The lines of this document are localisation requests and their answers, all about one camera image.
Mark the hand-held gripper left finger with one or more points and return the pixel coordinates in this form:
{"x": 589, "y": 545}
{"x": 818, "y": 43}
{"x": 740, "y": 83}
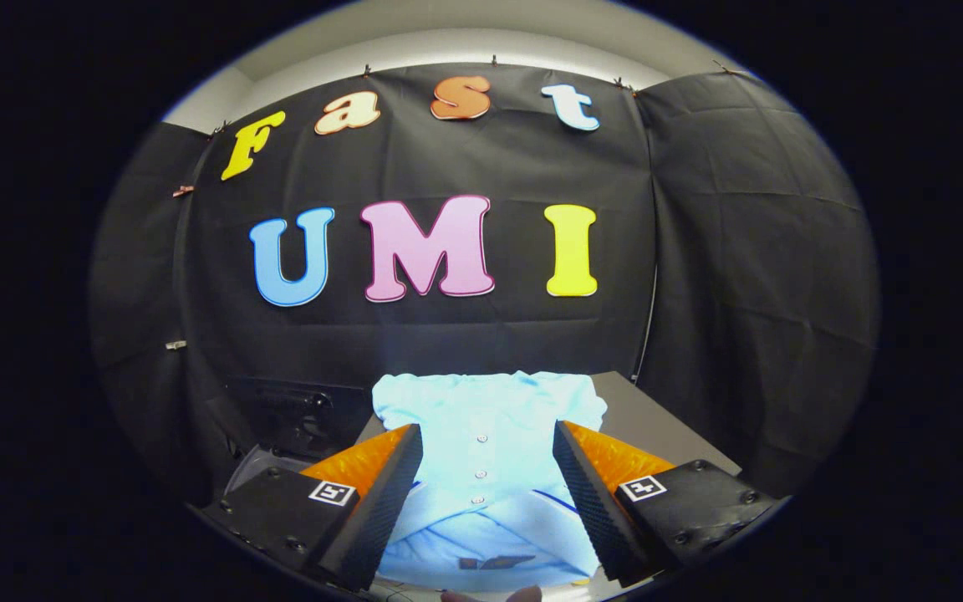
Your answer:
{"x": 381, "y": 502}

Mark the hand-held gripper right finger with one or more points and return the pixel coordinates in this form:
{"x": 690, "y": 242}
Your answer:
{"x": 590, "y": 502}

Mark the dark washing machine lid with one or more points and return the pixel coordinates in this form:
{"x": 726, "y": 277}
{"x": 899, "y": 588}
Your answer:
{"x": 306, "y": 414}

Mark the light blue shirt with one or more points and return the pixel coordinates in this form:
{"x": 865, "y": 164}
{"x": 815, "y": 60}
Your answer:
{"x": 486, "y": 435}

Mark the dark grey washing machine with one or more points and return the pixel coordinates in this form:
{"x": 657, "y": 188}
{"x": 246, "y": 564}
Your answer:
{"x": 260, "y": 464}

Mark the red clip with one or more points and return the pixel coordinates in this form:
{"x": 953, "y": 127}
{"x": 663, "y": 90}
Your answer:
{"x": 182, "y": 191}

